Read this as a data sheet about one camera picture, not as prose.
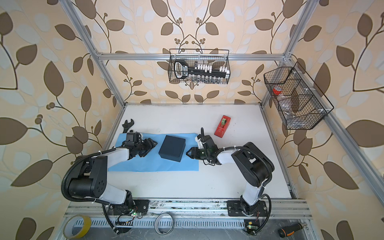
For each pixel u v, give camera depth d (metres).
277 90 0.81
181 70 0.85
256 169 0.48
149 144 0.85
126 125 1.08
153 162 0.90
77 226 0.71
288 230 0.66
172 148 0.91
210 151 0.75
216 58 0.91
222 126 1.02
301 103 0.73
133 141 0.75
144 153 0.85
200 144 0.86
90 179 0.45
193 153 0.82
